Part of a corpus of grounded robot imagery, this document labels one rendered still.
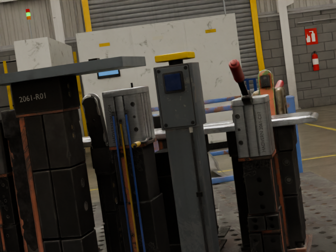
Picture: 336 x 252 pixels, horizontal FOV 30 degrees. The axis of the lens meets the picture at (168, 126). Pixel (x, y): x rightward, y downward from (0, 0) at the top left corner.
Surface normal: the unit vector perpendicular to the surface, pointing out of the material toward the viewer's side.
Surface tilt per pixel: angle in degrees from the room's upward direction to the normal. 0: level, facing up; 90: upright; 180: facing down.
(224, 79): 90
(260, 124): 90
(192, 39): 90
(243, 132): 90
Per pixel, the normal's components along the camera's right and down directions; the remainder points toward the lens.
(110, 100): -0.26, 0.11
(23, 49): 0.00, 0.07
